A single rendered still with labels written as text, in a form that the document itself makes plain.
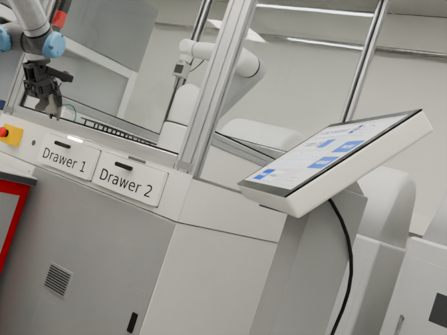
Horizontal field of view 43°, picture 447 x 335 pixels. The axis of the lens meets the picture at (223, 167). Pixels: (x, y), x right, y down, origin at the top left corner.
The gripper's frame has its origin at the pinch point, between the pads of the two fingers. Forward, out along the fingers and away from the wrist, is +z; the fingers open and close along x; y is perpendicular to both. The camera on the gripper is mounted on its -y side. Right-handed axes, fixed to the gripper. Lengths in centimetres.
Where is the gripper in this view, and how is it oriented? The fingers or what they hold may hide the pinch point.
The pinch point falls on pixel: (55, 115)
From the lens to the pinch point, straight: 202.5
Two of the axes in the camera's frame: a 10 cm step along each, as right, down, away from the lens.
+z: 0.5, 8.9, 4.4
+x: 7.8, 2.4, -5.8
